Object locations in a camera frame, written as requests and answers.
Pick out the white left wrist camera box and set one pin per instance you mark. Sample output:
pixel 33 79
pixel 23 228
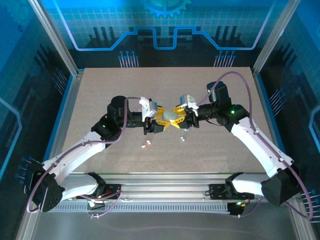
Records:
pixel 148 110

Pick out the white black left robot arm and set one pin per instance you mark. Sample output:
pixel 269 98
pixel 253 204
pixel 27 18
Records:
pixel 75 155

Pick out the grey metal base platform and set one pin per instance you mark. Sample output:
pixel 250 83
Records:
pixel 162 225

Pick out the aluminium frame post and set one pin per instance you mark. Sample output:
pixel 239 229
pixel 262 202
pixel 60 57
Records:
pixel 275 37
pixel 57 37

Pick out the black white connector block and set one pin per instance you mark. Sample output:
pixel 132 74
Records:
pixel 96 205

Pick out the long aluminium base rail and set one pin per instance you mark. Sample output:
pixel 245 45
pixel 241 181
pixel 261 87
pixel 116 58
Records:
pixel 162 185

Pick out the black controller box green light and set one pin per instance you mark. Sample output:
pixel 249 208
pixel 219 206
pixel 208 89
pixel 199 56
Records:
pixel 235 208

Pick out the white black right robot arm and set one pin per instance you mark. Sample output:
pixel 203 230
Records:
pixel 257 147

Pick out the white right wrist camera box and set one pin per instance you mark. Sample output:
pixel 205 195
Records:
pixel 187 100

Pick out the aluminium side rail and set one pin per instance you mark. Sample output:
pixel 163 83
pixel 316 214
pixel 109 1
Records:
pixel 67 112
pixel 268 112

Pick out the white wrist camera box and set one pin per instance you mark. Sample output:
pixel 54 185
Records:
pixel 187 100
pixel 148 110

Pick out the pale mint charging case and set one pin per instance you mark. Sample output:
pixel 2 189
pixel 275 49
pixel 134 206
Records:
pixel 170 115

